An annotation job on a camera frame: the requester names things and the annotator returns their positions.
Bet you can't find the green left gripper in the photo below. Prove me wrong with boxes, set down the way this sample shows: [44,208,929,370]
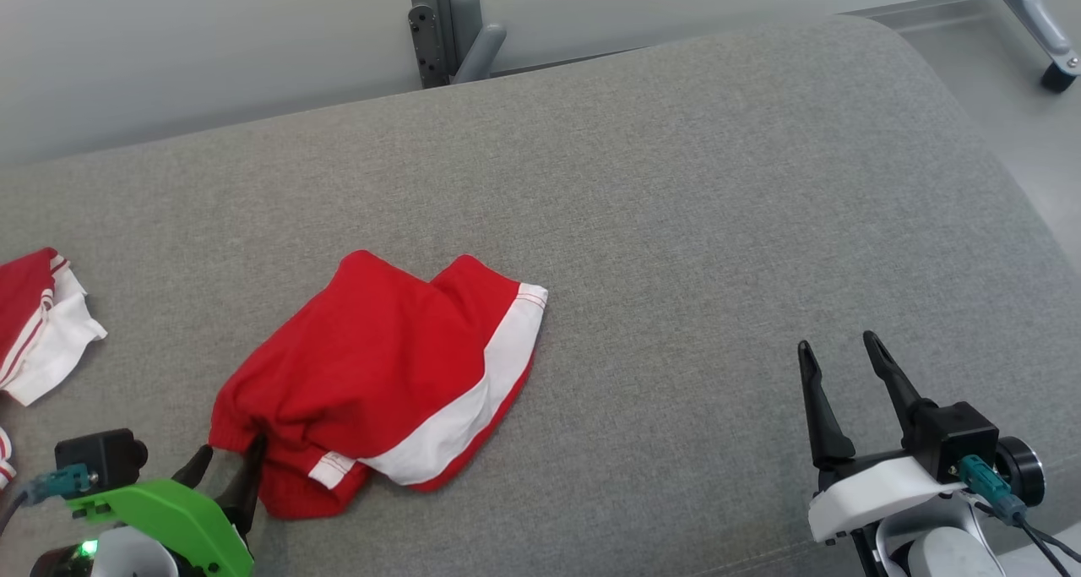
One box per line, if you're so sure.
[66,433,269,577]

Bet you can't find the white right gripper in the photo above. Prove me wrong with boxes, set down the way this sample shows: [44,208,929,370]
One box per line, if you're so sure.
[798,330,972,545]

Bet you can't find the red shorts with white stripe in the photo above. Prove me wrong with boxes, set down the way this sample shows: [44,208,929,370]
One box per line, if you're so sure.
[209,250,549,520]

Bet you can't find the red white basketball jersey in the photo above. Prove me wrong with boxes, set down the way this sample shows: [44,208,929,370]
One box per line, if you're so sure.
[0,248,109,487]

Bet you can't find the grey fabric sofa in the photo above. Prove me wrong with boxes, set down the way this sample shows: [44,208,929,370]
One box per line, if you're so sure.
[0,15,1081,577]

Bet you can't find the left arm cable teal plug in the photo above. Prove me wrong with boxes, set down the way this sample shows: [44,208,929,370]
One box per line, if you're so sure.
[0,465,95,537]

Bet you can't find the grey frame leg with caster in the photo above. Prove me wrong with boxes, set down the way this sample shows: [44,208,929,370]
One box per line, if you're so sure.
[1001,0,1081,95]

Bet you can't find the grey partition post with bracket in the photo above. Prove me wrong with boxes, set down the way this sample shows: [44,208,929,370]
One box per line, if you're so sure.
[405,0,508,89]

